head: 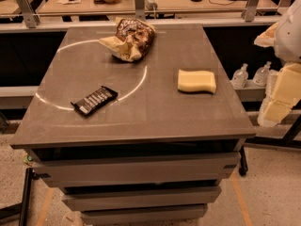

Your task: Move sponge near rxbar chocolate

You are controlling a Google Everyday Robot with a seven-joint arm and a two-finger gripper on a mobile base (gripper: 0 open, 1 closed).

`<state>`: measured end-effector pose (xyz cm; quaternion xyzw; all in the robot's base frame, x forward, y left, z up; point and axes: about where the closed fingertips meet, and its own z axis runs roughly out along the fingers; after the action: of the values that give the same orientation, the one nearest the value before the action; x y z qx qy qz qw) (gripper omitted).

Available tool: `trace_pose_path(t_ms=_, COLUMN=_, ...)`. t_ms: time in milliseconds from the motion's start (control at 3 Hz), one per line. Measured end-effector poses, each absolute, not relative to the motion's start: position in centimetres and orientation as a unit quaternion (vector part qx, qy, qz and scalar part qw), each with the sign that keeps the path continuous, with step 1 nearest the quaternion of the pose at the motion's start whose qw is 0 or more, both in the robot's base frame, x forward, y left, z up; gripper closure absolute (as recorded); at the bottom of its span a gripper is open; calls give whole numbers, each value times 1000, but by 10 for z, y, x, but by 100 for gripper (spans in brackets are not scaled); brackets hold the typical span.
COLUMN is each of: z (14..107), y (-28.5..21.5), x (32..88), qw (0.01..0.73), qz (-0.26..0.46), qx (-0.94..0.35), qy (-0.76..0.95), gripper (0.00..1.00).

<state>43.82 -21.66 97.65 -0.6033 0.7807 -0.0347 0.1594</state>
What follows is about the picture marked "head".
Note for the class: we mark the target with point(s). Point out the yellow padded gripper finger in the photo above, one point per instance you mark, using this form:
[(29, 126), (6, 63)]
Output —
[(267, 38), (283, 92)]

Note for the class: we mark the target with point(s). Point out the yellow sponge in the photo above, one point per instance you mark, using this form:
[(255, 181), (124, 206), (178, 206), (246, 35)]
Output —
[(196, 81)]

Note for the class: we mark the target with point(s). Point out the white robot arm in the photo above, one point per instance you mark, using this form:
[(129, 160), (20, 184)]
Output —
[(287, 45)]

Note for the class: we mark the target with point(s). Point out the black rxbar chocolate bar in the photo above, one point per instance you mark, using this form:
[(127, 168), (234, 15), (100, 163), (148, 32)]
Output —
[(95, 100)]

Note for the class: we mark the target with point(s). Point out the right sanitizer bottle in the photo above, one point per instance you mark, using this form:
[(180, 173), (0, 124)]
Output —
[(260, 77)]

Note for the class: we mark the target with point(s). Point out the sanitizer bottle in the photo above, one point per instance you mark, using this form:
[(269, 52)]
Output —
[(240, 77), (260, 77)]

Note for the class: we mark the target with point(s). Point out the left sanitizer bottle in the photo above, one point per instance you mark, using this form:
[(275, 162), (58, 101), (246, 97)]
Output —
[(240, 77)]

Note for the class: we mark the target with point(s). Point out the black caster leg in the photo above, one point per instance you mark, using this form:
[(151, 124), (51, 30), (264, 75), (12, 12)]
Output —
[(243, 164)]

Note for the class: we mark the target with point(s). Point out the white power strip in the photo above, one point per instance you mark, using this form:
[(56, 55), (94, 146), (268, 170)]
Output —
[(150, 4)]

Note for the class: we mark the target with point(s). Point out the crumpled chip bag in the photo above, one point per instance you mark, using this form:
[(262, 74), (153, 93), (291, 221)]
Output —
[(132, 40)]

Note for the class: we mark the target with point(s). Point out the grey drawer cabinet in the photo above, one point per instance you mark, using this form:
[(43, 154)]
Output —
[(150, 116)]

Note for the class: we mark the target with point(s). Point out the bottom grey drawer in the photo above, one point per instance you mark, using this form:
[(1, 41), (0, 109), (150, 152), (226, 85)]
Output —
[(144, 214)]

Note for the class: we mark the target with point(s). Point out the grey drawer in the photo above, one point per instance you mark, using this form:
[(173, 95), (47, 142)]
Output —
[(142, 198), (137, 170), (144, 214)]

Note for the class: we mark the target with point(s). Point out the middle grey drawer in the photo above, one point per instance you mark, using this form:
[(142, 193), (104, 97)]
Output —
[(142, 198)]

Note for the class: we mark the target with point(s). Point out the top grey drawer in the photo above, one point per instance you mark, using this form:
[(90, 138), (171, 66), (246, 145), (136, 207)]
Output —
[(137, 170)]

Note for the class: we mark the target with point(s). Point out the right metal bracket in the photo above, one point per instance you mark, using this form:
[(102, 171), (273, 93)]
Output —
[(249, 12)]

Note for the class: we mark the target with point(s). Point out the metal bracket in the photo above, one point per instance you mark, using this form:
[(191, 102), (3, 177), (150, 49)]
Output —
[(249, 12), (140, 9), (31, 19)]

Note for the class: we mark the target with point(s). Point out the middle metal bracket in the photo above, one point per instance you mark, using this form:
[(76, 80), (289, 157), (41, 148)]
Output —
[(140, 9)]

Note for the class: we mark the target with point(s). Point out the left metal bracket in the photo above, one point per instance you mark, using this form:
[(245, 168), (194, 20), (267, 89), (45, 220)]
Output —
[(31, 19)]

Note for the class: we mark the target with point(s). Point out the black frame leg left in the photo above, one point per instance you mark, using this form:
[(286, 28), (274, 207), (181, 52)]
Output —
[(21, 209)]

